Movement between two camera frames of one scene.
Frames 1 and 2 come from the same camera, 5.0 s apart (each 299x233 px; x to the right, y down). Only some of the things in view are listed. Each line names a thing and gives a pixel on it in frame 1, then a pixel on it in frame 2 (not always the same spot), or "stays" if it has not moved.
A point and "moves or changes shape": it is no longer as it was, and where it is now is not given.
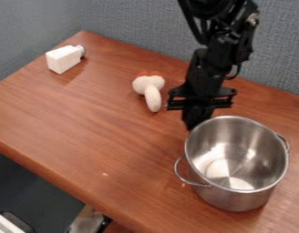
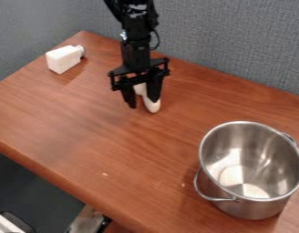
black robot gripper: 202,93 -> 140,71
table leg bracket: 88,221 stays
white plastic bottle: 64,58 stays
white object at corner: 4,225 stays
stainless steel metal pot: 234,162 moves or changes shape
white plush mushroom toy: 150,86 stays
